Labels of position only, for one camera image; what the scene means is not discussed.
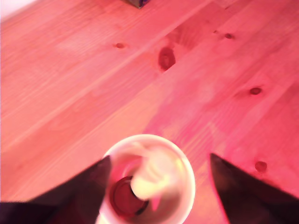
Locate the dark coffee capsule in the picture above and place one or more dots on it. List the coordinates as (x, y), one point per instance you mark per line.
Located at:
(123, 200)

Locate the white mug with blue print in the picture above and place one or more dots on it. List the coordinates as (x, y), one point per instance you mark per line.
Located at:
(184, 172)

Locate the floral tissue box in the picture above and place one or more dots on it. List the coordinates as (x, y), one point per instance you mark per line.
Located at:
(137, 2)

